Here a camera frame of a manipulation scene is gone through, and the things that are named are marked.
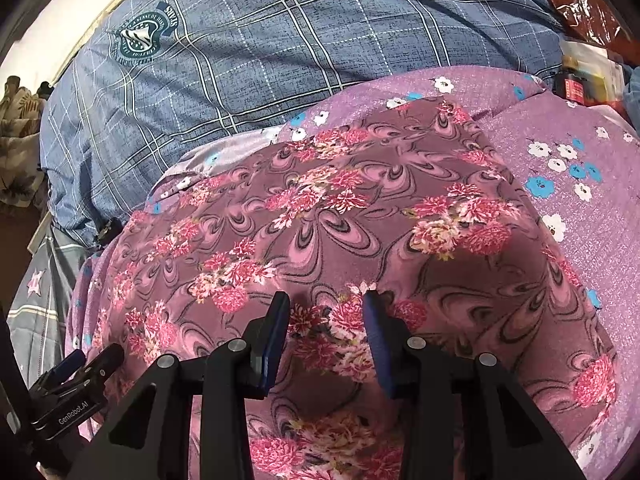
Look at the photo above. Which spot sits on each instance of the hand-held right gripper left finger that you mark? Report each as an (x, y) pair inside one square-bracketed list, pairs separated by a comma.
[(270, 352)]

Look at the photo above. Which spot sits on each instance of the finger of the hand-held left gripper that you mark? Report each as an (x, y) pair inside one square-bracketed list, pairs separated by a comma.
[(67, 364), (102, 362)]

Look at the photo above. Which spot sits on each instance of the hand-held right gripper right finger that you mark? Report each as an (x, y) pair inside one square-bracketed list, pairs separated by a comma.
[(380, 352)]

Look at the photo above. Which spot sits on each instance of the maroon pink floral shirt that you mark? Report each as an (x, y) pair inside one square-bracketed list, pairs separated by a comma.
[(350, 210)]

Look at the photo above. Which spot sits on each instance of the grey star pillow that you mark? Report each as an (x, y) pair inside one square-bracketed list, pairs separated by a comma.
[(45, 300)]

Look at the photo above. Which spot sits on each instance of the brown ruffled leaf-print cushion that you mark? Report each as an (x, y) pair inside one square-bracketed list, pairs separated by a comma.
[(17, 135)]

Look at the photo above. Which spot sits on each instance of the purple floral blanket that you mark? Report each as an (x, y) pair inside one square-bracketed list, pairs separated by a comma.
[(565, 125)]

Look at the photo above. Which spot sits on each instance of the blue plaid quilt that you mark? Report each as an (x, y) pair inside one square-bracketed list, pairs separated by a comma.
[(300, 35)]

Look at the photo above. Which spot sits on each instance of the brown bottle with red label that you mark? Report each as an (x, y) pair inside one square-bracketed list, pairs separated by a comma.
[(572, 85)]

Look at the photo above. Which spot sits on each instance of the pale medicine packets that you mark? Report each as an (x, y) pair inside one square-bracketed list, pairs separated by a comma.
[(605, 75)]

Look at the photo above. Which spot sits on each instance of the blue crumpled cloth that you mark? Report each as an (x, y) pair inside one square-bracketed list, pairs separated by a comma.
[(632, 95)]

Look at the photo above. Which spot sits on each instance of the red plastic bag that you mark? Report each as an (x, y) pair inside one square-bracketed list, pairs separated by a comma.
[(580, 0)]

